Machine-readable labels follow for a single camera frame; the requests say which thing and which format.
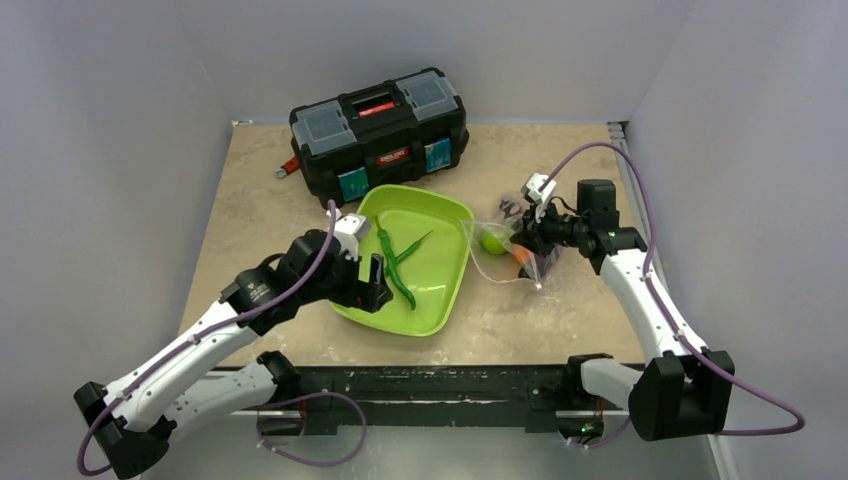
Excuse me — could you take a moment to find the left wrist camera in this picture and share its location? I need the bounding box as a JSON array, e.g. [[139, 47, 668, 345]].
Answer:
[[326, 208, 371, 261]]

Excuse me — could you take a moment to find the green fake apple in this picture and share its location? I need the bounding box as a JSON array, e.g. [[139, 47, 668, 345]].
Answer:
[[479, 230, 512, 255]]

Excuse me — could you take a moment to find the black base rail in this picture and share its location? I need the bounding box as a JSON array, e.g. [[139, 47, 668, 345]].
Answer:
[[250, 365, 627, 439]]

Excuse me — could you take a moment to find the orange fake fruit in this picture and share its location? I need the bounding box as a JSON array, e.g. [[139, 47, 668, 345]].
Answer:
[[511, 245, 534, 265]]

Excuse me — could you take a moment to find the green plastic tray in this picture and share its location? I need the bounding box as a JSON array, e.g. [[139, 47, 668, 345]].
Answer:
[[331, 185, 474, 337]]

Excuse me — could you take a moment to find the clear zip top bag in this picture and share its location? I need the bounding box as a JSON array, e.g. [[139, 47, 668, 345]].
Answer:
[[461, 193, 564, 291]]

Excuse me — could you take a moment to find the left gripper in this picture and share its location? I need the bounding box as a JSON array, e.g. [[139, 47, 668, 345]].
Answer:
[[299, 246, 391, 311]]

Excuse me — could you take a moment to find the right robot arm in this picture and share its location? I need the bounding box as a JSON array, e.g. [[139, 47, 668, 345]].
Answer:
[[511, 173, 735, 441]]

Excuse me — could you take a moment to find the aluminium frame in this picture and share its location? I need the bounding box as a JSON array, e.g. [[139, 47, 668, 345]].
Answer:
[[125, 120, 740, 480]]

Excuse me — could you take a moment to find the red handled tool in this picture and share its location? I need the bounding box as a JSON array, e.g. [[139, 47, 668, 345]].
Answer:
[[275, 157, 300, 179]]

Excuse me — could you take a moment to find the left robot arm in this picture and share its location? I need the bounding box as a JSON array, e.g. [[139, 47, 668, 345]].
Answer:
[[74, 230, 392, 479]]

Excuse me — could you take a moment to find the black plastic toolbox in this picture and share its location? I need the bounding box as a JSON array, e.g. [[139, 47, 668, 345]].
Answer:
[[289, 67, 470, 206]]

